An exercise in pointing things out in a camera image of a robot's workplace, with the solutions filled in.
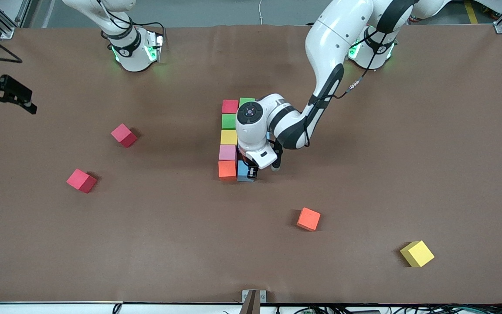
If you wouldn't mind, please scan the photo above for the blue foam cube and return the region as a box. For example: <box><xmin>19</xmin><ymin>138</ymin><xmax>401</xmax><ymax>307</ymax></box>
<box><xmin>237</xmin><ymin>160</ymin><xmax>258</xmax><ymax>182</ymax></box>

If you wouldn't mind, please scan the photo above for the orange foam cube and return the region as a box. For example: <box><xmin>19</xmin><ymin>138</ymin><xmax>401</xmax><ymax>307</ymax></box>
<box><xmin>218</xmin><ymin>160</ymin><xmax>237</xmax><ymax>181</ymax></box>
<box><xmin>296</xmin><ymin>207</ymin><xmax>321</xmax><ymax>232</ymax></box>

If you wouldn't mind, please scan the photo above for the grey metal bracket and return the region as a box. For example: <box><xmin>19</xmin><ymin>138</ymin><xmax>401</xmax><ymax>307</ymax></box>
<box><xmin>239</xmin><ymin>289</ymin><xmax>268</xmax><ymax>314</ymax></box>

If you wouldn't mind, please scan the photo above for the black cable bundle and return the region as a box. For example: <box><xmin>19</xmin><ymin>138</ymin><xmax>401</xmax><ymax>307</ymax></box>
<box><xmin>273</xmin><ymin>304</ymin><xmax>502</xmax><ymax>314</ymax></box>

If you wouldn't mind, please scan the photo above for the pink foam cube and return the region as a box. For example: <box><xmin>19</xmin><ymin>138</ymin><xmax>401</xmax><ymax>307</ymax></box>
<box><xmin>219</xmin><ymin>144</ymin><xmax>237</xmax><ymax>162</ymax></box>

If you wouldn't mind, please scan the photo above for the brown table cover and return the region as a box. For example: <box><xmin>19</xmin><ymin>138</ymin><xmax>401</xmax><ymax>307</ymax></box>
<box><xmin>0</xmin><ymin>23</ymin><xmax>502</xmax><ymax>304</ymax></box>

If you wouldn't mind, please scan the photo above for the right arm base connector panel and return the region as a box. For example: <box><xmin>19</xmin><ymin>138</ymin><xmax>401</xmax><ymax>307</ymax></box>
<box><xmin>143</xmin><ymin>29</ymin><xmax>165</xmax><ymax>62</ymax></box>

